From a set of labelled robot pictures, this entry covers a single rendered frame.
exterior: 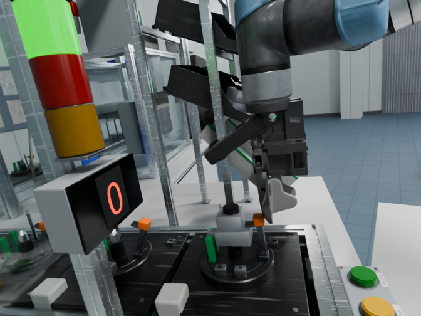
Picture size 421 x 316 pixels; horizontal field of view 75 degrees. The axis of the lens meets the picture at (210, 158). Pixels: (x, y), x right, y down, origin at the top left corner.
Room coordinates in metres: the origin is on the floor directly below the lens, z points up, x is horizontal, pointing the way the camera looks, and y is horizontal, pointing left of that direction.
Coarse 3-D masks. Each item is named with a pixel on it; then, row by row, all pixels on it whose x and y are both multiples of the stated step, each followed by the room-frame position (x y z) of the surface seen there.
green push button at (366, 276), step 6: (354, 270) 0.39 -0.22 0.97; (360, 270) 0.39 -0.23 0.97; (366, 270) 0.39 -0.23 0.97; (372, 270) 0.39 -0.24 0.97; (354, 276) 0.38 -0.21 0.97; (360, 276) 0.38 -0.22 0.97; (366, 276) 0.38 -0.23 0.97; (372, 276) 0.37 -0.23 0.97; (354, 282) 0.38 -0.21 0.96; (360, 282) 0.37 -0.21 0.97; (366, 282) 0.37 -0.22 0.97; (372, 282) 0.37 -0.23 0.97
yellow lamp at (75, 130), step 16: (48, 112) 0.28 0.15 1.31; (64, 112) 0.28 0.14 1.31; (80, 112) 0.28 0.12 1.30; (48, 128) 0.29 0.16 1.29; (64, 128) 0.28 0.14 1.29; (80, 128) 0.28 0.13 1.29; (96, 128) 0.30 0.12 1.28; (64, 144) 0.28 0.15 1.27; (80, 144) 0.28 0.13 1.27; (96, 144) 0.29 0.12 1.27
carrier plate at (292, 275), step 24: (192, 240) 0.57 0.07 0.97; (288, 240) 0.51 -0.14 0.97; (192, 264) 0.48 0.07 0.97; (288, 264) 0.44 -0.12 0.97; (192, 288) 0.41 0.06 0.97; (216, 288) 0.40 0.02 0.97; (264, 288) 0.38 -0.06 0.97; (288, 288) 0.38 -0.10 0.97; (192, 312) 0.36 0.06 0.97; (216, 312) 0.35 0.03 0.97; (240, 312) 0.34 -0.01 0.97; (264, 312) 0.34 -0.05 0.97; (288, 312) 0.33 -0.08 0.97
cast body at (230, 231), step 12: (228, 204) 0.46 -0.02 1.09; (216, 216) 0.44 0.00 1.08; (228, 216) 0.44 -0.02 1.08; (240, 216) 0.43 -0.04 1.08; (216, 228) 0.46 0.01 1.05; (228, 228) 0.43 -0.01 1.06; (240, 228) 0.43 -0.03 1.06; (216, 240) 0.44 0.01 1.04; (228, 240) 0.44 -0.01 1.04; (240, 240) 0.43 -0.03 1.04
